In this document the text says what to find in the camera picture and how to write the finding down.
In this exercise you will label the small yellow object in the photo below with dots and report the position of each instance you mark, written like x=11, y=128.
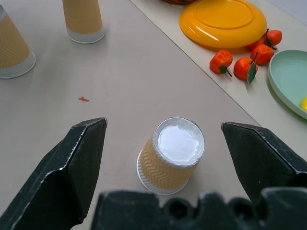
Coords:
x=304, y=103

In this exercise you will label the brown wicker basket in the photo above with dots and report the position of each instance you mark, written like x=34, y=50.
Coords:
x=178, y=1

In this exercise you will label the tan ribbed paper cup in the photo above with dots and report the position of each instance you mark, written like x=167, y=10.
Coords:
x=10, y=48
x=171, y=155
x=82, y=20

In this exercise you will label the orange plastic plate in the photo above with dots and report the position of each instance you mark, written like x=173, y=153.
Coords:
x=223, y=22

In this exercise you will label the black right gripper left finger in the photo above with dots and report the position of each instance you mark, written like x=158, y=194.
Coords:
x=72, y=167

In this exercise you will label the mint green plastic plate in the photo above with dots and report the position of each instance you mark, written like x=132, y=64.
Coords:
x=289, y=76

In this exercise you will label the toy mandarin orange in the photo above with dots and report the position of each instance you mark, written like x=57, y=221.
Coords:
x=273, y=37
x=221, y=61
x=244, y=68
x=262, y=54

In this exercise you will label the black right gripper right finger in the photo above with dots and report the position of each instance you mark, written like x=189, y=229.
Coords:
x=261, y=158

